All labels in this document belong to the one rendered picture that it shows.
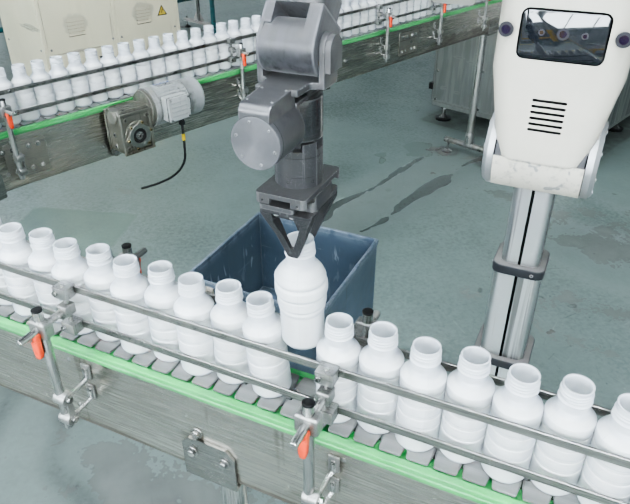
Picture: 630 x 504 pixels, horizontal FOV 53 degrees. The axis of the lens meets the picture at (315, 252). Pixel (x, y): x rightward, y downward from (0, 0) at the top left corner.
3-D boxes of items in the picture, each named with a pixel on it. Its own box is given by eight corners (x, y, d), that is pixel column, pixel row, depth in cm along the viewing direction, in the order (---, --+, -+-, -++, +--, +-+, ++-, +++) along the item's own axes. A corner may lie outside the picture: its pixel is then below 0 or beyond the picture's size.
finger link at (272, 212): (260, 259, 79) (256, 192, 74) (287, 233, 84) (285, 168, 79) (310, 272, 76) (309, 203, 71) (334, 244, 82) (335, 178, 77)
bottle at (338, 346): (360, 399, 94) (366, 310, 85) (352, 429, 89) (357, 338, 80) (321, 392, 95) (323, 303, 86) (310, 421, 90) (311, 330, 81)
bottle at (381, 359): (406, 420, 90) (416, 329, 81) (380, 444, 86) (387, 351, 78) (374, 399, 94) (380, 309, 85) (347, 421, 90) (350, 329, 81)
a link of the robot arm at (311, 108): (331, 79, 70) (285, 73, 72) (304, 98, 65) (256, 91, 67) (330, 138, 74) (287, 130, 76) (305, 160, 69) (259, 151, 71)
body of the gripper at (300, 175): (254, 205, 73) (251, 145, 70) (294, 171, 81) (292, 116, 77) (305, 216, 71) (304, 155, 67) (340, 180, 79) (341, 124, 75)
